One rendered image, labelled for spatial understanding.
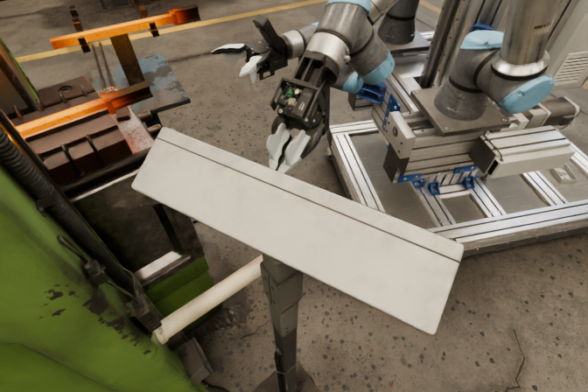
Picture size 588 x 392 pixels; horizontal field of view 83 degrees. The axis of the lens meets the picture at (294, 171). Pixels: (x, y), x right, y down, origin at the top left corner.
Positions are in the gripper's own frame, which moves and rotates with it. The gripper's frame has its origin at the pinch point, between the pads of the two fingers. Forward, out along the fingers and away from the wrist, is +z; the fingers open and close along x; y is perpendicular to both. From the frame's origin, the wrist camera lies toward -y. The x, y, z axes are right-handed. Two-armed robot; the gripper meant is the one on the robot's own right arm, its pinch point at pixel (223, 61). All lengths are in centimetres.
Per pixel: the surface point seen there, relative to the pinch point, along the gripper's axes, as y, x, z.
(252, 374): 100, -43, 29
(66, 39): 1, 41, 30
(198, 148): -20, -48, 26
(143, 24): 1.1, 38.5, 8.1
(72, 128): 1.0, -3.3, 38.7
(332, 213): -19, -63, 20
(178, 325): 37, -39, 40
